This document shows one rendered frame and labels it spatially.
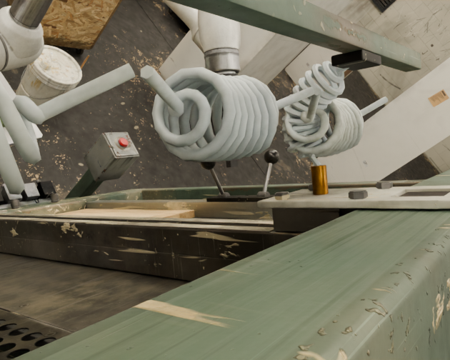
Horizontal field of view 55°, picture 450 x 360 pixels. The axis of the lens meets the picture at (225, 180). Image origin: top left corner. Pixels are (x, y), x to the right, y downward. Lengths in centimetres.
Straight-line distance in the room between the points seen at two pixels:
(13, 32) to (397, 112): 367
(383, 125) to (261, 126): 432
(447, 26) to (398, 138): 457
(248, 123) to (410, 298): 16
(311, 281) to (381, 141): 446
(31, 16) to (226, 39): 78
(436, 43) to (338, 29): 858
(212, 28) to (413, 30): 799
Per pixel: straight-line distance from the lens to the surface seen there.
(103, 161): 171
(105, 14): 333
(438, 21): 895
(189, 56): 372
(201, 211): 112
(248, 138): 30
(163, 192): 156
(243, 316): 17
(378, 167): 472
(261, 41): 337
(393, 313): 19
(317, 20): 33
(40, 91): 276
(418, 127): 458
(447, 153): 910
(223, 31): 111
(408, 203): 39
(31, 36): 170
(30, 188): 163
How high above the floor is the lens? 204
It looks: 35 degrees down
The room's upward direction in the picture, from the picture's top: 49 degrees clockwise
